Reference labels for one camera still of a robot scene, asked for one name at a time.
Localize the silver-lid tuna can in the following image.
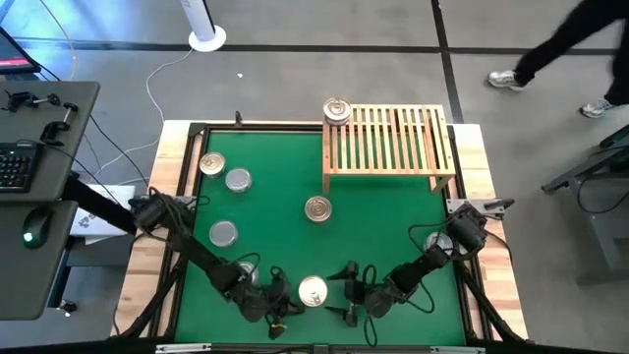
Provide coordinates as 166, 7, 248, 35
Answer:
208, 219, 240, 249
238, 260, 260, 286
224, 167, 254, 195
423, 230, 456, 257

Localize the black aluminium table frame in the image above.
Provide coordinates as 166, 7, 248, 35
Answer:
115, 120, 527, 345

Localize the grey metal stand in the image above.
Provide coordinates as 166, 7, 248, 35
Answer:
540, 122, 629, 289

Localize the black screw clamp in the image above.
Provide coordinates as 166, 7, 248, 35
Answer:
39, 101, 80, 147
5, 90, 61, 113

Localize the gold-lid seafood can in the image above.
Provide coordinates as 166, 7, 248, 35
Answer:
322, 96, 353, 127
297, 274, 329, 309
303, 195, 334, 224
198, 150, 228, 180

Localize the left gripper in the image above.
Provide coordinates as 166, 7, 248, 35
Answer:
253, 272, 307, 339

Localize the silver mounting plate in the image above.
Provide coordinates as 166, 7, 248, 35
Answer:
445, 197, 516, 216

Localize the computer monitor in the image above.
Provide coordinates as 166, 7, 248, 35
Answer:
0, 27, 42, 77

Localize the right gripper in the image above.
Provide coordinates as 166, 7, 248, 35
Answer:
323, 263, 382, 328

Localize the black computer mouse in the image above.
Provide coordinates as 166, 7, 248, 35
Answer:
21, 206, 54, 250

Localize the white printed box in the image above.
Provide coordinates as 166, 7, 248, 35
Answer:
68, 183, 138, 246

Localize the white power cable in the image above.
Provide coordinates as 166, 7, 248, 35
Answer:
91, 47, 196, 181

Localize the black backlit keyboard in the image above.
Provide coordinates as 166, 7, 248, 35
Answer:
0, 141, 41, 195

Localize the person's shoe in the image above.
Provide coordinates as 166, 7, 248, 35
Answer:
486, 69, 526, 93
579, 97, 616, 120

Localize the green table mat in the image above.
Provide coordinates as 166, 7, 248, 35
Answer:
174, 130, 467, 346

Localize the dark grey desk panel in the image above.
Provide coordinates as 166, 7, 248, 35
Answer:
0, 80, 102, 204
0, 200, 81, 322

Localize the wooden slatted shelf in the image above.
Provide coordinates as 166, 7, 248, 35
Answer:
320, 102, 456, 194

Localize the person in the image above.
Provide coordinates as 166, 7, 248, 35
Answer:
486, 0, 629, 119

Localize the black diagonal bar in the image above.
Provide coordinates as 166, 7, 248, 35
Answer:
61, 174, 140, 236

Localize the silver metal bracket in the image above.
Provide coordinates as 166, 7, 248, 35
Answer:
154, 342, 212, 354
429, 345, 486, 354

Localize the white tower fan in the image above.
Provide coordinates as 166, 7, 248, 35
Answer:
179, 0, 228, 53

